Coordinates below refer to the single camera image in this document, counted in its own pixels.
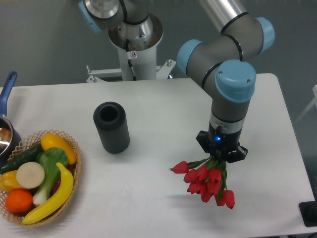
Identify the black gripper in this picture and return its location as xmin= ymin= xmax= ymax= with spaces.
xmin=196 ymin=113 xmax=248 ymax=163

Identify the red tulip bouquet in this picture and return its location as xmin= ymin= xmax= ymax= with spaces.
xmin=169 ymin=156 xmax=235 ymax=209

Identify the dark grey ribbed vase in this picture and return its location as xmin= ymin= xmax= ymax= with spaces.
xmin=93 ymin=102 xmax=130 ymax=154

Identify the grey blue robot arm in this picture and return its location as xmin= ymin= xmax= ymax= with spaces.
xmin=79 ymin=0 xmax=275 ymax=163

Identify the black device at edge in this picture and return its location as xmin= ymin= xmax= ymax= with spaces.
xmin=299 ymin=201 xmax=317 ymax=227

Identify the yellow banana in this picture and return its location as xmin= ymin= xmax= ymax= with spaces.
xmin=22 ymin=162 xmax=74 ymax=225

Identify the green bok choy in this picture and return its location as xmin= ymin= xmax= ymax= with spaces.
xmin=33 ymin=147 xmax=68 ymax=206

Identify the yellow squash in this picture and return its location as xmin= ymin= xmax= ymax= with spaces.
xmin=41 ymin=133 xmax=77 ymax=165

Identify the woven wicker basket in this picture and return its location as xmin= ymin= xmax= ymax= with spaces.
xmin=0 ymin=129 xmax=82 ymax=227

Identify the green cucumber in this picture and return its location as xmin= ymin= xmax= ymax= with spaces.
xmin=0 ymin=144 xmax=44 ymax=175

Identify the beige round disc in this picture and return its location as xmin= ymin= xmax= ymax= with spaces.
xmin=16 ymin=162 xmax=45 ymax=189

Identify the orange fruit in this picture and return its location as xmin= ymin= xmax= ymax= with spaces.
xmin=5 ymin=189 xmax=33 ymax=213

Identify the yellow bell pepper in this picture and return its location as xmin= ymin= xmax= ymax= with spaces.
xmin=0 ymin=170 xmax=22 ymax=193

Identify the white frame at right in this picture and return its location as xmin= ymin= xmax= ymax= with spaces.
xmin=293 ymin=84 xmax=317 ymax=122

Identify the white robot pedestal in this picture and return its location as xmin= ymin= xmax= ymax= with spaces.
xmin=86 ymin=13 xmax=176 ymax=83

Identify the blue handled saucepan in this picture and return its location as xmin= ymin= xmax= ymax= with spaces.
xmin=0 ymin=71 xmax=21 ymax=167

